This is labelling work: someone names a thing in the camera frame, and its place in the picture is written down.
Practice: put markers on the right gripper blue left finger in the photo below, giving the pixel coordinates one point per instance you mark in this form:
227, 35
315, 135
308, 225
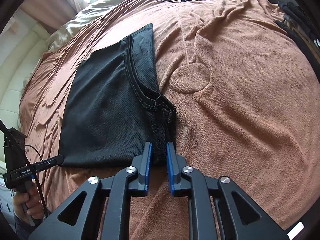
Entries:
140, 185

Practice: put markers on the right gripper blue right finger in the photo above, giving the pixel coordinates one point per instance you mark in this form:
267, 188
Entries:
179, 181

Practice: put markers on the black mesh shirt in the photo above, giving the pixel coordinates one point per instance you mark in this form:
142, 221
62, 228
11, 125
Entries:
115, 106

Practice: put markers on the stack of dark folded clothes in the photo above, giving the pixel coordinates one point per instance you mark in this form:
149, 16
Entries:
301, 30

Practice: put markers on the left hand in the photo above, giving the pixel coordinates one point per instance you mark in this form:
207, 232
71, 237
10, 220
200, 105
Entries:
28, 204

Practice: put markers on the pink curtain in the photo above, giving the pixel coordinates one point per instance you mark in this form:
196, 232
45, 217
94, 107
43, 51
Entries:
52, 14

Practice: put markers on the beige satin duvet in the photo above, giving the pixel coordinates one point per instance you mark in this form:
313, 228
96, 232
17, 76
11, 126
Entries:
95, 10

